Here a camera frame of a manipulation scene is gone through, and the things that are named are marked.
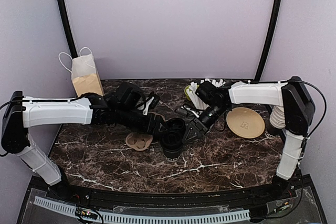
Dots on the brown pulp cup carrier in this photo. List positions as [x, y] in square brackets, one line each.
[137, 140]

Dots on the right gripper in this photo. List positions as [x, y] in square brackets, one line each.
[200, 128]

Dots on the single black lid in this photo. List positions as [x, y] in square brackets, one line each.
[171, 141]

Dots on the green bowl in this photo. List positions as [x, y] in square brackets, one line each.
[190, 92]

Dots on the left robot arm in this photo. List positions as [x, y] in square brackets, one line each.
[125, 106]

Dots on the left black frame post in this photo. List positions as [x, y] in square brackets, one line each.
[66, 27]

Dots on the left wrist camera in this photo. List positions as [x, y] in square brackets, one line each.
[150, 103]

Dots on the right black frame post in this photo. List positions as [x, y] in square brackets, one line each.
[268, 39]

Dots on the stack of black lids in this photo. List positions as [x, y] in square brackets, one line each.
[176, 125]

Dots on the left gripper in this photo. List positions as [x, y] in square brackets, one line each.
[154, 130]

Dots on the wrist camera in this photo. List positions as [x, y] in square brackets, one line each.
[150, 103]
[186, 111]

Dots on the black frame post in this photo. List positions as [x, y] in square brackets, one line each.
[268, 39]
[66, 27]

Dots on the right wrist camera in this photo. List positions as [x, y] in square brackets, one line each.
[186, 111]

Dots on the beige plate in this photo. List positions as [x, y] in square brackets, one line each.
[245, 122]

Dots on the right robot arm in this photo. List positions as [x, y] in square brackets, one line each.
[293, 112]

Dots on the brown paper bag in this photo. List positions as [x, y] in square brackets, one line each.
[84, 74]

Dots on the bundle of white wrapped straws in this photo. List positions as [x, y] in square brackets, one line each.
[212, 93]

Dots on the stack of paper cups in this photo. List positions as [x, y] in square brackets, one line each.
[276, 122]

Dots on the black paper coffee cup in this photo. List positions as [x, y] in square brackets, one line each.
[172, 155]

